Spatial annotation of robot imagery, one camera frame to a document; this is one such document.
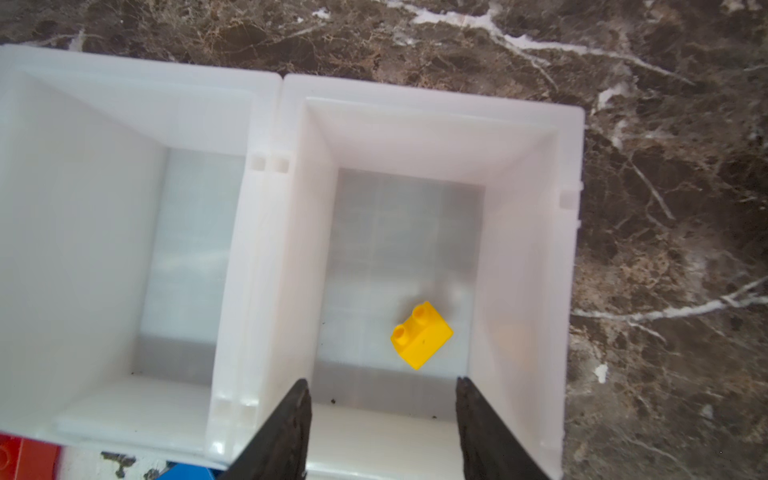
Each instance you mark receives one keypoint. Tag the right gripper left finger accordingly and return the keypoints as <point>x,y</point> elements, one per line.
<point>279,448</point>

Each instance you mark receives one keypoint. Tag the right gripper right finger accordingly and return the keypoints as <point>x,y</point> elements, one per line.
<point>489,448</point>

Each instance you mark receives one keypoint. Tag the white middle bin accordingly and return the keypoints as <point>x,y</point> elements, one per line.
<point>127,188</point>

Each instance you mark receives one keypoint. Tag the white right bin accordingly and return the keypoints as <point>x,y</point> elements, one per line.
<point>375,199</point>

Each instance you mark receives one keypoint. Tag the red lego brick cluster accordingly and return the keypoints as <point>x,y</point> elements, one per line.
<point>25,459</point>

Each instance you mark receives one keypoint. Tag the blue lego brick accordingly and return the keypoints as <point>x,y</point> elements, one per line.
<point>179,471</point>

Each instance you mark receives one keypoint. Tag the small yellow lego brick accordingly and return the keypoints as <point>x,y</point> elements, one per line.
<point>421,335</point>

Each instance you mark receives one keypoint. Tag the white bin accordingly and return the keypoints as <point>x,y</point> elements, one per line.
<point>375,199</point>
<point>127,188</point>

